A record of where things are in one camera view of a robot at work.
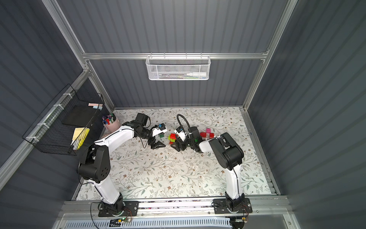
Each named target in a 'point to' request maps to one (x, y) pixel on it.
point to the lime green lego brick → (171, 140)
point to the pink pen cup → (113, 127)
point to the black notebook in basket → (80, 115)
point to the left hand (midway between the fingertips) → (161, 138)
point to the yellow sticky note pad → (80, 134)
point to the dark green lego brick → (161, 135)
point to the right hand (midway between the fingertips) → (176, 141)
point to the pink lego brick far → (208, 130)
